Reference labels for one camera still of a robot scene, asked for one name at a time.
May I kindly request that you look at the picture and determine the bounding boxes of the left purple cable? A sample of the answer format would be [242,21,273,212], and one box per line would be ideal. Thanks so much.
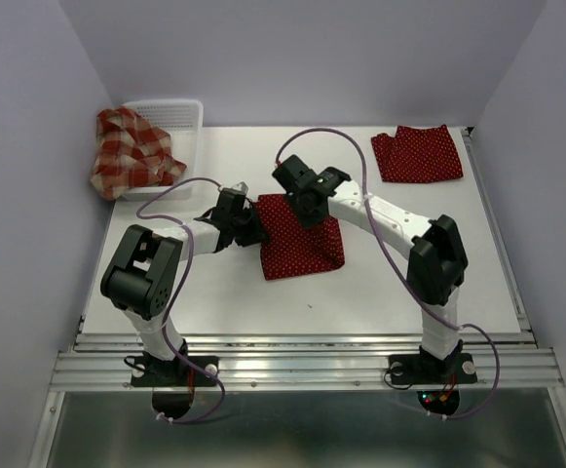
[135,177,226,424]

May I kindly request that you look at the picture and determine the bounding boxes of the aluminium rail frame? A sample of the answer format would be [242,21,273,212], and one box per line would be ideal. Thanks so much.
[30,127,566,467]

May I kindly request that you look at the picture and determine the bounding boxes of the white plastic basket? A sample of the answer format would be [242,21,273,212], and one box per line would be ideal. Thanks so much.
[118,98,204,202]

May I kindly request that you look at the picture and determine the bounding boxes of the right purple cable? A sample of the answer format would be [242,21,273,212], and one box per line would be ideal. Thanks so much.
[275,127,499,421]

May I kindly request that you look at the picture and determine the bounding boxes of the purple cable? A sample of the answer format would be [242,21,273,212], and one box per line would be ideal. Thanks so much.
[275,127,499,421]
[135,177,226,424]

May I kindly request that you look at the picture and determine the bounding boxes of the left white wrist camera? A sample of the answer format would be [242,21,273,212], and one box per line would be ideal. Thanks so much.
[221,181,248,195]

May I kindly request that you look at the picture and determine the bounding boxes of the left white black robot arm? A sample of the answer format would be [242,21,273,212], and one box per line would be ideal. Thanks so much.
[100,184,269,384]

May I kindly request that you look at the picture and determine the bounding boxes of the red polka dot skirt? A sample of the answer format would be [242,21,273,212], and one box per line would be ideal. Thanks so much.
[255,194,345,281]
[370,125,464,184]

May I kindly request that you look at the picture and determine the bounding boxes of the red cream plaid skirt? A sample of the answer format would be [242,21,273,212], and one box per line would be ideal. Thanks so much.
[90,106,188,201]

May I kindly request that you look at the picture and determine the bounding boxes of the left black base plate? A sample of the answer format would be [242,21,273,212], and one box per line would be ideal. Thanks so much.
[123,353,216,388]

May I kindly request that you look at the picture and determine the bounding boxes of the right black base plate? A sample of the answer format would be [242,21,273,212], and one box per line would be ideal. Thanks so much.
[387,352,477,386]

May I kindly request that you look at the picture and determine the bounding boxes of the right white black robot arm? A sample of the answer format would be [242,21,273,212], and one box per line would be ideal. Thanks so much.
[273,155,469,380]

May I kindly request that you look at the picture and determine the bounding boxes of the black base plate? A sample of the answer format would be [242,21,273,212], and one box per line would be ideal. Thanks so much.
[123,353,216,388]
[387,352,477,386]

